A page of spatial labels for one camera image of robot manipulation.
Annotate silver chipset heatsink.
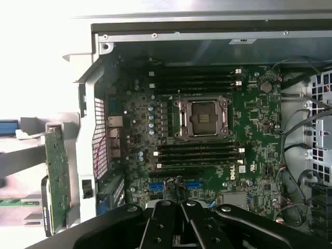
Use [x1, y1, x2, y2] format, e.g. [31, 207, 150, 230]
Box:
[223, 192, 250, 211]

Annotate blue expansion slot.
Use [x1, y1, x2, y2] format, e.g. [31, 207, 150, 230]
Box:
[149, 181, 203, 190]

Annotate blue card retention latch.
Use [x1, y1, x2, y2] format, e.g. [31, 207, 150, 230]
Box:
[97, 194, 111, 216]

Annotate RAM slot black clips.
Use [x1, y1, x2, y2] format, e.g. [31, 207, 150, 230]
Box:
[150, 74, 243, 81]
[155, 153, 244, 163]
[153, 85, 242, 94]
[157, 142, 243, 151]

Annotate metal CPU socket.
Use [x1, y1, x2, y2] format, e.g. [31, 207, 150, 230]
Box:
[173, 94, 233, 142]

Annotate green motherboard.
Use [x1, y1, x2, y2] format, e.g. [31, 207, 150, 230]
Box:
[103, 51, 283, 221]

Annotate grey parts rack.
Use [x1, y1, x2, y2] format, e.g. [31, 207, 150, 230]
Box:
[0, 111, 81, 234]

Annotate green RAM stick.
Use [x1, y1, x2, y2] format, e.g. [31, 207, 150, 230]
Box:
[0, 198, 42, 208]

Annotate metal drive cage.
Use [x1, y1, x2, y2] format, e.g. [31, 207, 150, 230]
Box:
[306, 70, 332, 182]

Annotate black grey PC case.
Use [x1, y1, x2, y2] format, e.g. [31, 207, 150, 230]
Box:
[62, 15, 332, 234]

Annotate hard disk blue label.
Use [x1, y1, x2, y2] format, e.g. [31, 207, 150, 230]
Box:
[0, 119, 19, 137]

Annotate red black twisted wire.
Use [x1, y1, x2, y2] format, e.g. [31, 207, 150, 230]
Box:
[93, 128, 111, 177]

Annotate black plastic bracket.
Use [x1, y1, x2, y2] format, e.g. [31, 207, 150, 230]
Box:
[311, 181, 332, 234]

